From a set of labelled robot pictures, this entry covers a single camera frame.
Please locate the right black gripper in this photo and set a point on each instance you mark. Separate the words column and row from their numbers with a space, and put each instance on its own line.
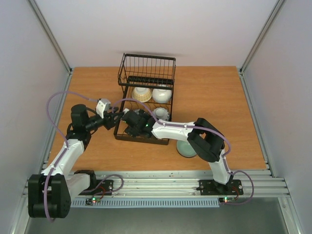
column 130, row 118

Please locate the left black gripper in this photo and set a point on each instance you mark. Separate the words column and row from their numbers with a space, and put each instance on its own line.
column 109, row 122

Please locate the blue yellow patterned bowl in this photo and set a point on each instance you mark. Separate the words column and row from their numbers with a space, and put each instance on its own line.
column 142, row 94

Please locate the white bowl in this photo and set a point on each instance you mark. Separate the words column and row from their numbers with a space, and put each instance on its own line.
column 161, row 95

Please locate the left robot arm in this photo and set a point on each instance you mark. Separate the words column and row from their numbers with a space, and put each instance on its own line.
column 50, row 193

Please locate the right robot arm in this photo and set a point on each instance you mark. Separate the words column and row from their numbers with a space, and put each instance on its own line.
column 205, row 139

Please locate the light green celadon bowl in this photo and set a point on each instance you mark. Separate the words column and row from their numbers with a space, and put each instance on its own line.
column 185, row 149

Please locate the left small circuit board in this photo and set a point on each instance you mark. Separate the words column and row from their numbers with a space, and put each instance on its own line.
column 93, row 200

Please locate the small circuit board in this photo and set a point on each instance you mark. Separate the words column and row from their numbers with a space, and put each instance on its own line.
column 226, row 199
column 93, row 200

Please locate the right small circuit board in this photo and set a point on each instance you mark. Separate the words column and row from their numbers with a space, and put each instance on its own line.
column 226, row 199

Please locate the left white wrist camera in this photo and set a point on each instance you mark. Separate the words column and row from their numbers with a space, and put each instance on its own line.
column 102, row 106

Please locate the black wire dish rack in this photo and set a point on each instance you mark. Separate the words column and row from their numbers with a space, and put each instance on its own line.
column 147, row 83

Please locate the aluminium frame rail base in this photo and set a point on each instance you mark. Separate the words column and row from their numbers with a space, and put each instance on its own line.
column 255, row 183

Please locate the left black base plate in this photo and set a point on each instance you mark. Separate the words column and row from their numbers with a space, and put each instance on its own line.
column 106, row 186

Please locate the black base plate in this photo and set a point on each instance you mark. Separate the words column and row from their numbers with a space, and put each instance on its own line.
column 106, row 186
column 210, row 187

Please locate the light blue slotted cable duct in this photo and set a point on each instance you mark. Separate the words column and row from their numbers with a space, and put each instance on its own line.
column 116, row 203

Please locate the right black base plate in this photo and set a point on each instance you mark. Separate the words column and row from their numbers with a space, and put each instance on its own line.
column 210, row 187

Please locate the left aluminium corner post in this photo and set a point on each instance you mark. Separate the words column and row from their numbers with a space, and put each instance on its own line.
column 39, row 15

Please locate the aluminium corner post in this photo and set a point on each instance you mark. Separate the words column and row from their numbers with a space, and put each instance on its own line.
column 262, row 34
column 39, row 15

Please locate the right aluminium corner post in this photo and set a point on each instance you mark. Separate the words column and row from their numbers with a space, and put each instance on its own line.
column 262, row 34

